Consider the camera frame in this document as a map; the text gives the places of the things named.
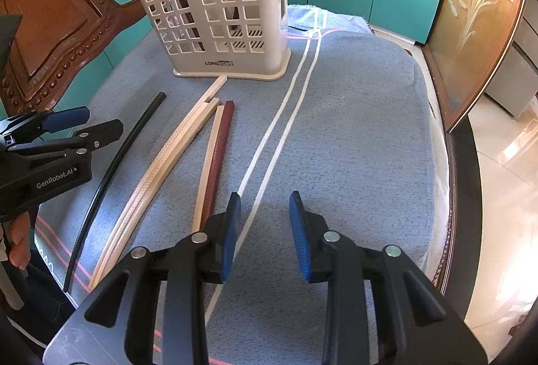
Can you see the wooden framed glass sliding door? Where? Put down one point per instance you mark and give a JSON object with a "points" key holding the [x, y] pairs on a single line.
{"points": [[475, 33]]}

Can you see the dark red chopstick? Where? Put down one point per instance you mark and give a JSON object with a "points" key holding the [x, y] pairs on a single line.
{"points": [[220, 146]]}

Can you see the person's dark trousers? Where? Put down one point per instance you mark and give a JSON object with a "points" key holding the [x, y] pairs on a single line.
{"points": [[46, 297]]}

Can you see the black chopstick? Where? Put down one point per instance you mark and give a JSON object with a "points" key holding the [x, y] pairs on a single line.
{"points": [[99, 186]]}

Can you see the bundle of chopsticks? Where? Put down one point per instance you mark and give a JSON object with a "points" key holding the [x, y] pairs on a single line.
{"points": [[215, 88]]}

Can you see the silver refrigerator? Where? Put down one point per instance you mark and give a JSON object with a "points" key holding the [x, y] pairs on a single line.
{"points": [[517, 70]]}

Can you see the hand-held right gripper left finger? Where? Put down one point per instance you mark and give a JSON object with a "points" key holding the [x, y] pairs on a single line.
{"points": [[230, 239]]}

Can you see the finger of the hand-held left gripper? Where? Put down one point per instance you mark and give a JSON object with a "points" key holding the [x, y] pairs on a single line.
{"points": [[67, 119], [103, 133]]}

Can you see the white plastic utensil basket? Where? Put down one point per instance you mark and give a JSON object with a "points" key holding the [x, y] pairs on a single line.
{"points": [[260, 62]]}

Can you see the beige chopstick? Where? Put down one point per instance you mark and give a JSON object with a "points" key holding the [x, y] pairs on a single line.
{"points": [[206, 115], [209, 154]]}

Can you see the person's left hand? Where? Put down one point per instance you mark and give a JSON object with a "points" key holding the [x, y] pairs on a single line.
{"points": [[19, 247]]}

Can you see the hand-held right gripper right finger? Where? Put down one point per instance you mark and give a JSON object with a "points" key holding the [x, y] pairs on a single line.
{"points": [[300, 239]]}

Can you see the blue striped cloth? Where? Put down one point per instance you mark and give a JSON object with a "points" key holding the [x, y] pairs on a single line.
{"points": [[357, 138]]}

